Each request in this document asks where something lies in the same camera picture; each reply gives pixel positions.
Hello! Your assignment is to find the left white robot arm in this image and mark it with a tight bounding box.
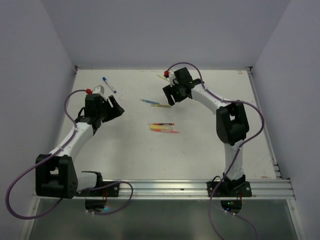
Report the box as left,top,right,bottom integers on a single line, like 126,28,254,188
35,93,125,199

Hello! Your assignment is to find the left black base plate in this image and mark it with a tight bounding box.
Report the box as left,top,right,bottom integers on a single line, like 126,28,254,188
75,181,120,198

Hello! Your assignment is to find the blue highlighter pen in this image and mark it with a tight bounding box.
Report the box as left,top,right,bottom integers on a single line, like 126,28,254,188
140,99,160,105

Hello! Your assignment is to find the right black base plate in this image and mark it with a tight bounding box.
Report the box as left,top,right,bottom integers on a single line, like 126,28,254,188
206,181,253,198

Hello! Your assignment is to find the fat yellow highlighter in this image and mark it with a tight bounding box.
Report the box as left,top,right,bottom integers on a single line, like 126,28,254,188
149,125,173,131

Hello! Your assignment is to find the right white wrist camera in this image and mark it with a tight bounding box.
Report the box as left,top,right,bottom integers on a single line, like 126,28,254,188
168,73,176,87

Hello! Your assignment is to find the blue white marker pen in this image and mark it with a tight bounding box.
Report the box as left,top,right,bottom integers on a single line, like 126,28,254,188
102,77,117,94

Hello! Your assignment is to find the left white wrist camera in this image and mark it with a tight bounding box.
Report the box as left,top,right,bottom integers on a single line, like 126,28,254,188
92,85,105,96

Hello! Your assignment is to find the aluminium front rail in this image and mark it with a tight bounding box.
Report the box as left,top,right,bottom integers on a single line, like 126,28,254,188
32,177,297,201

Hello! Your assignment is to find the yellow gold highlighter pen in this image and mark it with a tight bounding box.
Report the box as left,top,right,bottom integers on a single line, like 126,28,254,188
151,104,172,108

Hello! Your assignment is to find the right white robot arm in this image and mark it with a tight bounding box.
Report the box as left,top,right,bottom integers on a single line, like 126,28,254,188
163,67,250,197

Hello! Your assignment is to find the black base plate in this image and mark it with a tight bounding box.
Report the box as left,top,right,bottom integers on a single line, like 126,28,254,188
75,181,120,198
206,181,253,198

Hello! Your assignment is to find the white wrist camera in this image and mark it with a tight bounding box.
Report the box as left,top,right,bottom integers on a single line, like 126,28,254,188
168,73,176,87
92,85,105,96

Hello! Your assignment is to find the yellow thin pen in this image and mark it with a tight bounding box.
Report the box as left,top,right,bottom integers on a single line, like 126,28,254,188
156,74,168,81

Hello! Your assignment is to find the dark red pen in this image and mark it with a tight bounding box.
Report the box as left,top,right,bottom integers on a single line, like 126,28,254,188
148,122,175,126

